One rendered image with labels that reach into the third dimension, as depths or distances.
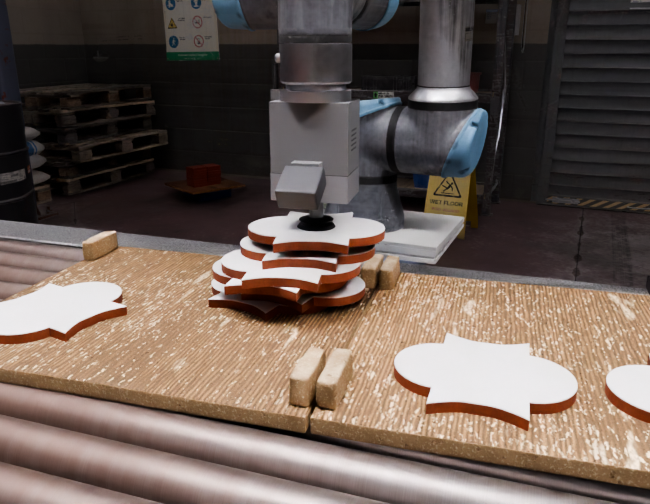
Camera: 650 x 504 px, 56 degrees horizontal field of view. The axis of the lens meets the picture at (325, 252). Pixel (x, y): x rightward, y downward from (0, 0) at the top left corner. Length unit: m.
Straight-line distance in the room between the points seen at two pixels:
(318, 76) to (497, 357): 0.32
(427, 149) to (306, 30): 0.46
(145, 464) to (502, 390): 0.29
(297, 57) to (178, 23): 5.85
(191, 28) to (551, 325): 5.88
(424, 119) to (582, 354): 0.53
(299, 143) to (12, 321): 0.35
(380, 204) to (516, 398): 0.64
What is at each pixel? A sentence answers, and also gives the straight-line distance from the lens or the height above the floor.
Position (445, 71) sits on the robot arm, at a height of 1.18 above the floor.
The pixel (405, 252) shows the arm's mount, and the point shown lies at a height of 0.88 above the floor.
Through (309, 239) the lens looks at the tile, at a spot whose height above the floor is 1.02.
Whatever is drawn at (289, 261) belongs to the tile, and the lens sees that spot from 0.65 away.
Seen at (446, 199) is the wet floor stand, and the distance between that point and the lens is 4.21.
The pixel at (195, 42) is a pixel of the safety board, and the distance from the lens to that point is 6.37.
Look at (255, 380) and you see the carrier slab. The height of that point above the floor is 0.94.
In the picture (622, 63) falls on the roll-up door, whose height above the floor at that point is 1.11.
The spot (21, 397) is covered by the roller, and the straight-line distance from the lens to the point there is 0.62.
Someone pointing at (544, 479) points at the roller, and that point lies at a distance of 0.51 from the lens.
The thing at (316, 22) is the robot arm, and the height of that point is 1.24.
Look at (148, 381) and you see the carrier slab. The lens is 0.57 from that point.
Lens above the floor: 1.21
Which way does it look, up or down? 18 degrees down
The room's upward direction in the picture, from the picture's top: straight up
